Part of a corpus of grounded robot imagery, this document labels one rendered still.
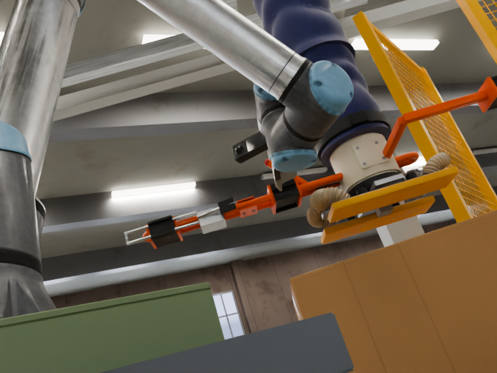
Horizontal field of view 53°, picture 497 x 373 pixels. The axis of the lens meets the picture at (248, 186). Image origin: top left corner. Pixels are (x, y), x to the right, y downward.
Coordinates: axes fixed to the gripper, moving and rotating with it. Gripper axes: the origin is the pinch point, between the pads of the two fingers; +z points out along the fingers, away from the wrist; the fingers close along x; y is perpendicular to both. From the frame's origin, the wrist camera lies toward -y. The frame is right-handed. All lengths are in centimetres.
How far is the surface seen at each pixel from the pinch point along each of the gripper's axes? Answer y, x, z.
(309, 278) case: 1.6, -33.6, -6.6
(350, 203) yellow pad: 16.5, -16.7, -3.6
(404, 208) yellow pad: 35.2, -13.5, 16.0
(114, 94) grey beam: -89, 184, 178
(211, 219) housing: -18.9, -8.7, 5.9
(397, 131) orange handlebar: 31.3, -3.7, -11.5
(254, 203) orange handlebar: -6.7, -6.3, 6.5
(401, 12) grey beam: 143, 209, 183
